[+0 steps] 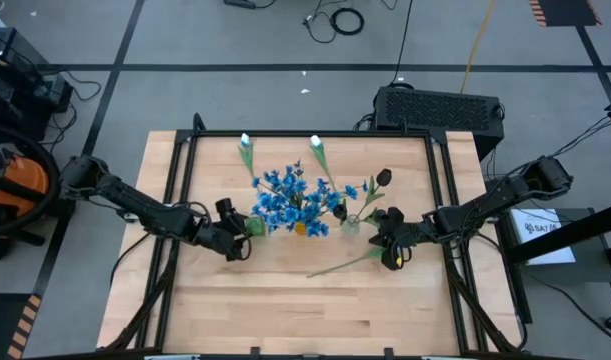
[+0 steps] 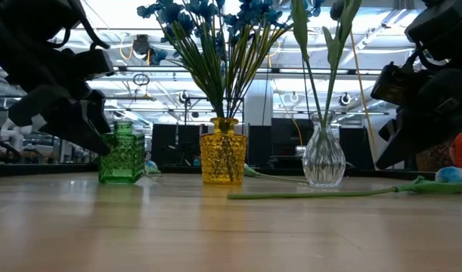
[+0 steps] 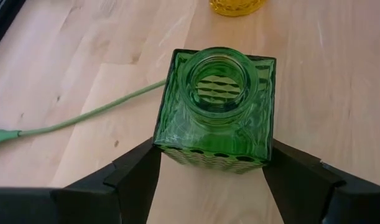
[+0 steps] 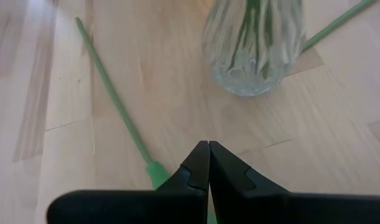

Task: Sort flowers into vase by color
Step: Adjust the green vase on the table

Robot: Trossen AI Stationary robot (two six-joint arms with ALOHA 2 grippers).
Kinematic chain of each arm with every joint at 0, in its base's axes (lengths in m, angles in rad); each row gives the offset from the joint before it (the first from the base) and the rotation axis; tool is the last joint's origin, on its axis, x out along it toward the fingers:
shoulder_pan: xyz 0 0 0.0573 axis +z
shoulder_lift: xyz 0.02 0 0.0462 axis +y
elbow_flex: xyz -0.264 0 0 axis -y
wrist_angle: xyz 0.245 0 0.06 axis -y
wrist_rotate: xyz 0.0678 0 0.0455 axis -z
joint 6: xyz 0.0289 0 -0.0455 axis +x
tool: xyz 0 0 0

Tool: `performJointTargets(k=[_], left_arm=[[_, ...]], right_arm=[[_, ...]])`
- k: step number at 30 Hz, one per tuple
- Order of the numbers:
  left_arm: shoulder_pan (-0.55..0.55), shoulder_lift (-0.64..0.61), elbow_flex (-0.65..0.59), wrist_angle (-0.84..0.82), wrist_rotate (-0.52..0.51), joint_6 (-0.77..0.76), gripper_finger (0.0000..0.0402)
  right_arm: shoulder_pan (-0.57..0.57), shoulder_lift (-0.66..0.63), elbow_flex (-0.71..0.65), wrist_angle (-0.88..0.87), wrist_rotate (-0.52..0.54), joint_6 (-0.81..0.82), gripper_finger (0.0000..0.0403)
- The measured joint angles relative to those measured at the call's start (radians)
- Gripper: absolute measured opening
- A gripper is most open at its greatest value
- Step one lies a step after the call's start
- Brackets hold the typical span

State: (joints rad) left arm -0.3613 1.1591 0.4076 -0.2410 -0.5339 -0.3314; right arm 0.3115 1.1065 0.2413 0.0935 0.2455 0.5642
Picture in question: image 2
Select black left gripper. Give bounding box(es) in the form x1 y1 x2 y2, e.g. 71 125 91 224
7 85 113 156

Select black partition panel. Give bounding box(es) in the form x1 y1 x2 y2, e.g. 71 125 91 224
248 117 311 169
150 123 202 167
338 126 376 170

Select clear cut glass vase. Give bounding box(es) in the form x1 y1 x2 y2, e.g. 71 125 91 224
302 110 347 189

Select green textured glass vase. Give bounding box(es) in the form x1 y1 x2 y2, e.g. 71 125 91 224
98 120 146 185

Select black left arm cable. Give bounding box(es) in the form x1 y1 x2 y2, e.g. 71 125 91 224
52 0 111 52

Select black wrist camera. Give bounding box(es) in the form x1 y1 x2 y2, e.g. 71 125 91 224
72 48 115 79
370 62 419 107

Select yellow textured glass vase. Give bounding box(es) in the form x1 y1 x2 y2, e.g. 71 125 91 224
199 116 249 186

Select black round ceiling fixture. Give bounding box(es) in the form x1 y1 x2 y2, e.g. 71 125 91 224
132 33 153 56

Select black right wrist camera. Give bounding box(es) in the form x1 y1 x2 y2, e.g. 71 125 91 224
370 62 419 107

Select green leaf stems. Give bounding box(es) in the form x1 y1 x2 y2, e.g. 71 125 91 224
321 0 363 152

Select black metal rack frame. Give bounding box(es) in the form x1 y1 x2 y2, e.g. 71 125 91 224
183 95 246 167

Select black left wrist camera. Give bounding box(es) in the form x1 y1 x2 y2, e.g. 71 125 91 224
72 48 115 79

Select patterned red rug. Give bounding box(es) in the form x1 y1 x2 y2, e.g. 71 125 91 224
415 145 453 173

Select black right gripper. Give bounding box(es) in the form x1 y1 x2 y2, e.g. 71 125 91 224
374 66 462 171

